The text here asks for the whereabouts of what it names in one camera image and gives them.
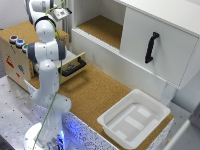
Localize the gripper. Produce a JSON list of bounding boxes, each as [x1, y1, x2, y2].
[[51, 7, 73, 23]]

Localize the wooden drawer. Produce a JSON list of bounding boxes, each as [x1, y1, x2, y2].
[[55, 50, 88, 83]]

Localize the green button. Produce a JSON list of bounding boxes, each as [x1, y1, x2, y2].
[[21, 44, 30, 55]]

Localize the blue button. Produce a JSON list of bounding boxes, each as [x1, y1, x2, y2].
[[15, 38, 26, 49]]

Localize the red button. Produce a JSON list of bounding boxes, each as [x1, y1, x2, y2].
[[8, 34, 19, 44]]

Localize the white cabinet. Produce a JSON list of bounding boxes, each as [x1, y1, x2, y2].
[[70, 0, 200, 105]]

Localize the wooden drawer box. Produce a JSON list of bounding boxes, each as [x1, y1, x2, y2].
[[0, 19, 71, 93]]

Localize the white sliding door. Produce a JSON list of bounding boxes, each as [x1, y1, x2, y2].
[[119, 6, 200, 91]]

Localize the white plastic box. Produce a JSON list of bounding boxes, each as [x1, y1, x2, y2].
[[96, 88, 172, 150]]

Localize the black drawer handle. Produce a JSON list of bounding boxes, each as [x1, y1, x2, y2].
[[60, 56, 87, 78]]

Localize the black door handle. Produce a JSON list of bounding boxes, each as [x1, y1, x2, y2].
[[144, 31, 161, 65]]

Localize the green cable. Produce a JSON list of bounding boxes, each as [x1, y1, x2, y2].
[[32, 0, 68, 150]]

